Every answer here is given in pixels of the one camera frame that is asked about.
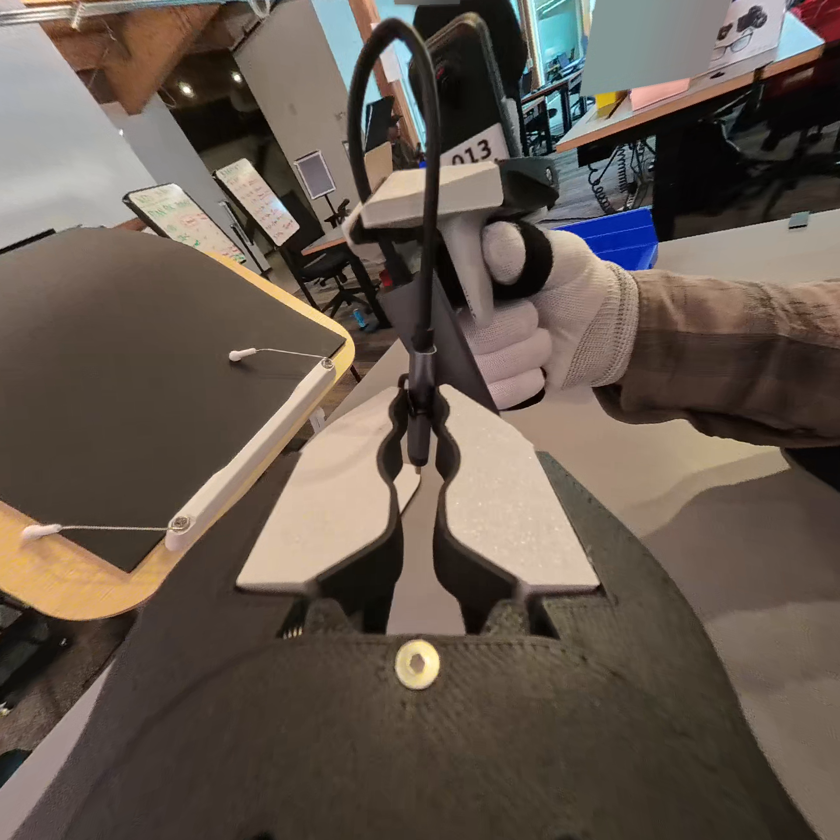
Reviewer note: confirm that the small dark rectangular device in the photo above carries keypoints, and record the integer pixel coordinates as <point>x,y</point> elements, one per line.
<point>798,220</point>

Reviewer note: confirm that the blue plastic bin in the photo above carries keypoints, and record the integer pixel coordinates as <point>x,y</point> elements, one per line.
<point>617,239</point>

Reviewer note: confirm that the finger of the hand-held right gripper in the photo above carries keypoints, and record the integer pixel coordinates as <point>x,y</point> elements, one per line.
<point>459,193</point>
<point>353,229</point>

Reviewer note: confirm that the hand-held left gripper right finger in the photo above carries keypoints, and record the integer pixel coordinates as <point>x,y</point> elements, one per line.
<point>518,518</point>

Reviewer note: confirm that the wooden board with black panel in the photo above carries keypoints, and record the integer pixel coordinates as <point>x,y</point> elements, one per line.
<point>131,394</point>

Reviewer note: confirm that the standing whiteboard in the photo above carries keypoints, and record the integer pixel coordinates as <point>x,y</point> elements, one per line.
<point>259,200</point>
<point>177,220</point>

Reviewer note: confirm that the person's right forearm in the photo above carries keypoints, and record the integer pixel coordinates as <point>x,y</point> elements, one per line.
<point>722,354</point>

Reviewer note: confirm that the black office chair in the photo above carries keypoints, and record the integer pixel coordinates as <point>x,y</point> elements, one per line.
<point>328,262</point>

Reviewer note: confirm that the grey usb hub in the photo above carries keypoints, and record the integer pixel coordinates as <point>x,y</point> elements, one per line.
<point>453,354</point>

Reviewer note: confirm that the white bracket bar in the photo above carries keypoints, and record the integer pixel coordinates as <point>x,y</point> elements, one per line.
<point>256,453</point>

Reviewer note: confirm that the person's right hand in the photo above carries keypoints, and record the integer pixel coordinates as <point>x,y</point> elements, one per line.
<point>577,315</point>

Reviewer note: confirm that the silver framed floor sign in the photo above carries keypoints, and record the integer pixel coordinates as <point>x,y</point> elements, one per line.
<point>313,176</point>

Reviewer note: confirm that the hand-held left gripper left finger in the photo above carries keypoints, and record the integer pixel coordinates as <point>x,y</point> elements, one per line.
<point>328,518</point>

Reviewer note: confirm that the white printed box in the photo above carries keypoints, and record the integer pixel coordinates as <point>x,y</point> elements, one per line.
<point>754,33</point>

